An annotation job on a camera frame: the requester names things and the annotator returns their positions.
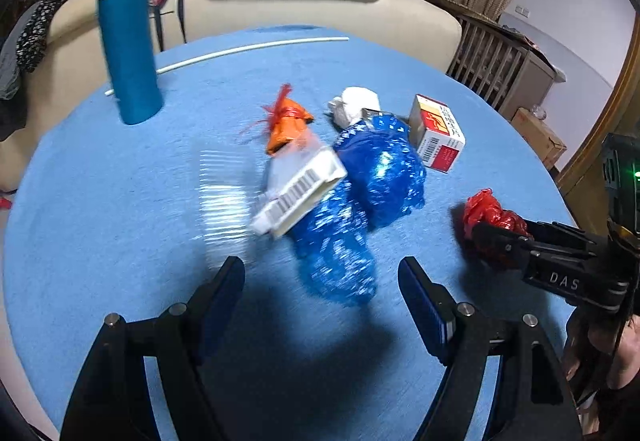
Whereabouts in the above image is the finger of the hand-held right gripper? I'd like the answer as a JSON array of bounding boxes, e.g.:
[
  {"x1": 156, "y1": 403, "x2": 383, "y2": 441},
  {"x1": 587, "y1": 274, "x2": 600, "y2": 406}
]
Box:
[
  {"x1": 479, "y1": 241, "x2": 632, "y2": 313},
  {"x1": 472, "y1": 220, "x2": 613, "y2": 254}
]

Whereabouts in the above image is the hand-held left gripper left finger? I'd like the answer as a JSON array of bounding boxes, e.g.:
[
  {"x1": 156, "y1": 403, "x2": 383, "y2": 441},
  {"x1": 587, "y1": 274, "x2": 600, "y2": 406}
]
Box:
[{"x1": 60, "y1": 255, "x2": 247, "y2": 441}]

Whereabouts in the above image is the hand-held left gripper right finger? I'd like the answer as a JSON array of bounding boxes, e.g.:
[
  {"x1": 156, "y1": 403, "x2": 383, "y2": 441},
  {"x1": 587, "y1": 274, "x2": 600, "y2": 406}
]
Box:
[{"x1": 398, "y1": 256, "x2": 583, "y2": 441}]

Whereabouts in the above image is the red plastic wrapper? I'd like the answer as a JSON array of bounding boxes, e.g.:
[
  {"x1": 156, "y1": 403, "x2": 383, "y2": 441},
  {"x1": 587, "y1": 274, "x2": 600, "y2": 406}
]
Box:
[{"x1": 461, "y1": 188, "x2": 533, "y2": 268}]

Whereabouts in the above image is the white box with barcode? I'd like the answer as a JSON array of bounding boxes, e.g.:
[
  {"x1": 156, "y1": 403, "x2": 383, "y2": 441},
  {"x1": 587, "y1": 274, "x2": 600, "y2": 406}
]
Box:
[{"x1": 250, "y1": 148, "x2": 348, "y2": 239}]

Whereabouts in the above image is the blue plastic bag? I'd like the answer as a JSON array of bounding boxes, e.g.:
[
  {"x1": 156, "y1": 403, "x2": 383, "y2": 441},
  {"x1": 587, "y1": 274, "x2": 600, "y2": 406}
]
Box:
[{"x1": 292, "y1": 114, "x2": 428, "y2": 308}]

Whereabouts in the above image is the red and white medicine box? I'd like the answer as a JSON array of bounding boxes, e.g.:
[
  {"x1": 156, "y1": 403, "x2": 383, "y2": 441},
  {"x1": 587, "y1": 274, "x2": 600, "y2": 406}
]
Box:
[{"x1": 407, "y1": 94, "x2": 467, "y2": 173}]

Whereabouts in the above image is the person's right hand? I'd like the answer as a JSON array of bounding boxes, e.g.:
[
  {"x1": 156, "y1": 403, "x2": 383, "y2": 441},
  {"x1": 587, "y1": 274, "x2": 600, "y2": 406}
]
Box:
[{"x1": 567, "y1": 308, "x2": 632, "y2": 404}]

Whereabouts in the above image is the wooden door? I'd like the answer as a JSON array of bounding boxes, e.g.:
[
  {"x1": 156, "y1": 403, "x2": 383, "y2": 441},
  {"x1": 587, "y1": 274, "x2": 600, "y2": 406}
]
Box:
[{"x1": 555, "y1": 16, "x2": 640, "y2": 222}]

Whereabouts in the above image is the clear plastic wrap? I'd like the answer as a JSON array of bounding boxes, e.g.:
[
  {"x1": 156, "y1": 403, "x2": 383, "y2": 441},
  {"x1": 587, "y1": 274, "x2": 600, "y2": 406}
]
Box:
[{"x1": 197, "y1": 148, "x2": 261, "y2": 268}]

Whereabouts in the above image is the brown cardboard box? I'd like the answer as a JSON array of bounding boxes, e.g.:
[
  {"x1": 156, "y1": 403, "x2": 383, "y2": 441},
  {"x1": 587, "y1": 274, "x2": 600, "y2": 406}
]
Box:
[{"x1": 510, "y1": 107, "x2": 568, "y2": 170}]

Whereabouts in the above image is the orange plastic wrapper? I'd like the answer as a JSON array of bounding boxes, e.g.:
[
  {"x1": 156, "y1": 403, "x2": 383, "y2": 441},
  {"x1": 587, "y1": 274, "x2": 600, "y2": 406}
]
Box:
[{"x1": 239, "y1": 84, "x2": 315, "y2": 157}]

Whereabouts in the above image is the wooden baby crib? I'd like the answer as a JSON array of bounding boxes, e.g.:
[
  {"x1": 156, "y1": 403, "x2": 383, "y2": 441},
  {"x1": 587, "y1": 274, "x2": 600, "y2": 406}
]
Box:
[{"x1": 420, "y1": 0, "x2": 568, "y2": 123}]

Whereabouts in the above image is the white crumpled tissue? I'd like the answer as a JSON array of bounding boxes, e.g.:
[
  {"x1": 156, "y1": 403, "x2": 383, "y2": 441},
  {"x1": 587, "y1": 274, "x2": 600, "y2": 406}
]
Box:
[{"x1": 327, "y1": 86, "x2": 381, "y2": 128}]

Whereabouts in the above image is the thin white rod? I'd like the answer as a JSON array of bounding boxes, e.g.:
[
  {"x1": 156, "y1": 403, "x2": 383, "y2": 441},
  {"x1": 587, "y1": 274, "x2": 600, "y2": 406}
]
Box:
[{"x1": 104, "y1": 36, "x2": 350, "y2": 97}]

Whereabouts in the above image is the blue thermos bottle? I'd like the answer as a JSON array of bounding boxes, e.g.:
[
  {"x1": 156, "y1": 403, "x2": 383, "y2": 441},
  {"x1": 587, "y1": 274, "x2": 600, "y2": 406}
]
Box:
[{"x1": 94, "y1": 0, "x2": 165, "y2": 126}]

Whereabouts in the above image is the grey cloth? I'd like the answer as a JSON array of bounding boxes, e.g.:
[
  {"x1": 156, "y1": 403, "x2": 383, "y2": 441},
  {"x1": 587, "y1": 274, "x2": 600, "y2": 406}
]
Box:
[{"x1": 0, "y1": 1, "x2": 32, "y2": 142}]

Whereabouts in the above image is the dark floral cloth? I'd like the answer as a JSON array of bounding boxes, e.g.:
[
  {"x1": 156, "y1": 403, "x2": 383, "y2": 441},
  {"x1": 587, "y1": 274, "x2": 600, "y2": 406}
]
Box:
[{"x1": 15, "y1": 0, "x2": 97, "y2": 73}]

